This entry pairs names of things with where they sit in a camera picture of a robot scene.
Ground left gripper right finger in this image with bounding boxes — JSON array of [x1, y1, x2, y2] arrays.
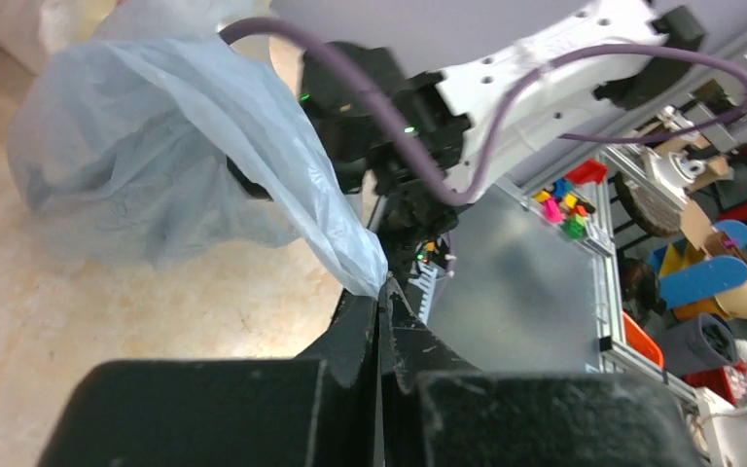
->
[[378, 279, 704, 466]]

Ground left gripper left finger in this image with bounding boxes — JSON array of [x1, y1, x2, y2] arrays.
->
[[39, 296, 378, 466]]

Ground light blue plastic trash bag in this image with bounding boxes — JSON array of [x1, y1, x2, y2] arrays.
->
[[7, 1, 387, 297]]

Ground large translucent white trash bag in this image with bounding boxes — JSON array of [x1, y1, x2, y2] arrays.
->
[[0, 0, 118, 74]]

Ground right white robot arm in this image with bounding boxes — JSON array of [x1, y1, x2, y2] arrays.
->
[[221, 1, 705, 265]]

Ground colourful toy blocks pile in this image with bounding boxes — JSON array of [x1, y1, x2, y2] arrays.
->
[[533, 159, 608, 240]]

